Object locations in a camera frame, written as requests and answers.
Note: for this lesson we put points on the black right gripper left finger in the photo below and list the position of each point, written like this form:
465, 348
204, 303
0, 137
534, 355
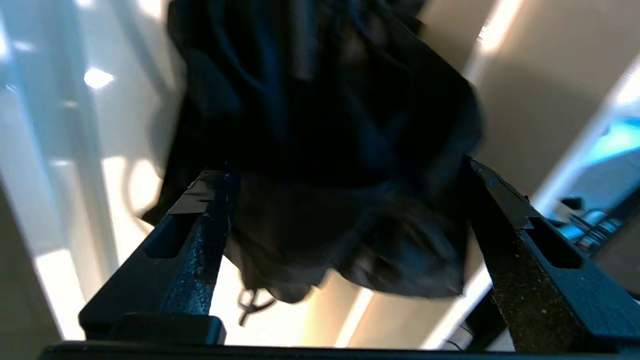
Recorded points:
170, 280

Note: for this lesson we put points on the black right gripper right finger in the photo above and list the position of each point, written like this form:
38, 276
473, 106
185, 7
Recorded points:
550, 300

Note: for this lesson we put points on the white fluted drawer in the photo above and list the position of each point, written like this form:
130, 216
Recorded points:
75, 150

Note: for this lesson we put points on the black umbrella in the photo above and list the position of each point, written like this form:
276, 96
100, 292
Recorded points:
325, 150

